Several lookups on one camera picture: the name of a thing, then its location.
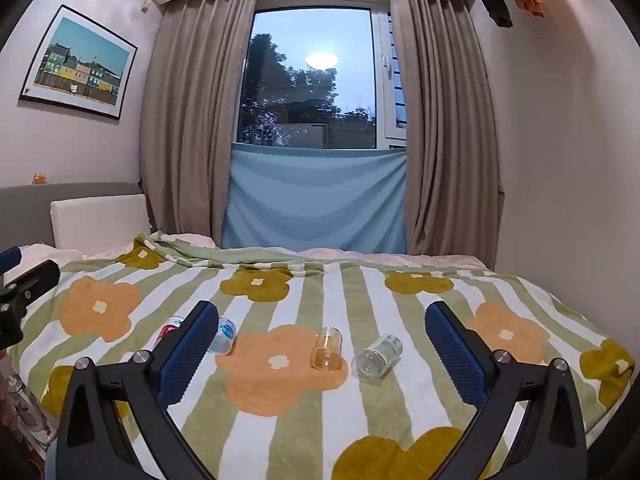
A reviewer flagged white blue-labelled plastic cup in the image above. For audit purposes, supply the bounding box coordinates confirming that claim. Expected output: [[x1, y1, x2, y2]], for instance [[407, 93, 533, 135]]
[[208, 318, 236, 356]]

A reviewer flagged clear bottle beside bed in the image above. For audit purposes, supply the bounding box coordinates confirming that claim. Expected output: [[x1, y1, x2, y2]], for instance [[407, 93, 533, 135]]
[[6, 375, 55, 445]]

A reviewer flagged grey bed headboard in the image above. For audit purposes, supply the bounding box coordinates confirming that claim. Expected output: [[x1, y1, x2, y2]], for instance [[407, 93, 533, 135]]
[[1, 182, 140, 250]]

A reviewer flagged white pillow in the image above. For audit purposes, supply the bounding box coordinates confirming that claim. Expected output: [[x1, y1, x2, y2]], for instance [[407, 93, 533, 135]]
[[50, 194, 151, 255]]

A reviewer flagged small orange object on headboard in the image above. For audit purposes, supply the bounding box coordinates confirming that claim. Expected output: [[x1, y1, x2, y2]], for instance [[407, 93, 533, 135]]
[[32, 174, 48, 184]]

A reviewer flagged red-labelled clear water bottle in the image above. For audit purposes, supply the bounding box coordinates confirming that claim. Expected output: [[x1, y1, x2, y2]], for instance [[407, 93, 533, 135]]
[[153, 315, 184, 348]]

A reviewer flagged green-labelled clear glass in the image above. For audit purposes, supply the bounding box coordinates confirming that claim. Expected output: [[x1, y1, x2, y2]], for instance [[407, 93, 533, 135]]
[[355, 334, 404, 380]]

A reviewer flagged framed townscape picture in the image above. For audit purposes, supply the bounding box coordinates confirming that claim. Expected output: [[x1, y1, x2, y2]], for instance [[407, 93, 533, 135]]
[[20, 4, 138, 120]]

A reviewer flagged striped floral bed blanket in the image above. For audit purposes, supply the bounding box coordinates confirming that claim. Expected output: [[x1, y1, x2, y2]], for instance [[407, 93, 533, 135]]
[[10, 233, 638, 479]]

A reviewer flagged right beige curtain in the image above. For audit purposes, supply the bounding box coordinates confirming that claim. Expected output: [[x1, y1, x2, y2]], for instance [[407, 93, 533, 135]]
[[390, 0, 503, 268]]

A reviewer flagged beige curtain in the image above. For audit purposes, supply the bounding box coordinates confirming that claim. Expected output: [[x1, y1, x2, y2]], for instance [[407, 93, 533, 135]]
[[390, 0, 503, 268], [140, 0, 257, 242]]

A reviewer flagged light blue hanging cloth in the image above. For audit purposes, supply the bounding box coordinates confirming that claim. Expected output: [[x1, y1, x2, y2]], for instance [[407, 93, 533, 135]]
[[221, 143, 408, 254]]

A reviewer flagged left beige curtain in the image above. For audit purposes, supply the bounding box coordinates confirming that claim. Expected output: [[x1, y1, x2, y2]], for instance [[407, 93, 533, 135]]
[[140, 0, 257, 242]]

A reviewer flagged window with white frame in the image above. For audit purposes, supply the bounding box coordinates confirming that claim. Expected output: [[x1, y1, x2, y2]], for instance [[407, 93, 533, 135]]
[[236, 6, 408, 150]]

